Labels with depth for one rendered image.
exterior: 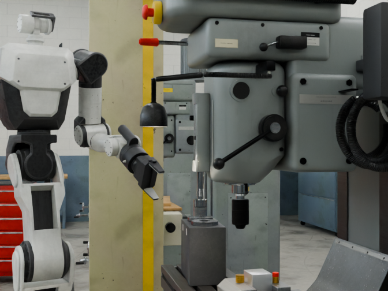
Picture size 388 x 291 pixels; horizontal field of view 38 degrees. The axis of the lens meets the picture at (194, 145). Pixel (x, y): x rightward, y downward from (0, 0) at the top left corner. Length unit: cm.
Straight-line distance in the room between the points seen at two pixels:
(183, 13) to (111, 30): 186
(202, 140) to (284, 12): 39
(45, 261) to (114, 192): 127
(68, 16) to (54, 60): 865
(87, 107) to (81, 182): 828
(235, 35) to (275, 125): 25
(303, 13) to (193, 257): 83
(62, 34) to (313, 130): 935
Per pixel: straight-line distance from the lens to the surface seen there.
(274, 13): 148
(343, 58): 156
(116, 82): 322
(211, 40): 142
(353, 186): 175
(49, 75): 207
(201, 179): 195
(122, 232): 325
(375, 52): 132
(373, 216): 166
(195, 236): 182
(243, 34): 145
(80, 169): 1047
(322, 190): 915
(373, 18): 134
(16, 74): 204
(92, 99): 222
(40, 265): 200
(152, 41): 160
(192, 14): 143
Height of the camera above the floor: 141
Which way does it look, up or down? level
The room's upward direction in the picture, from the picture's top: straight up
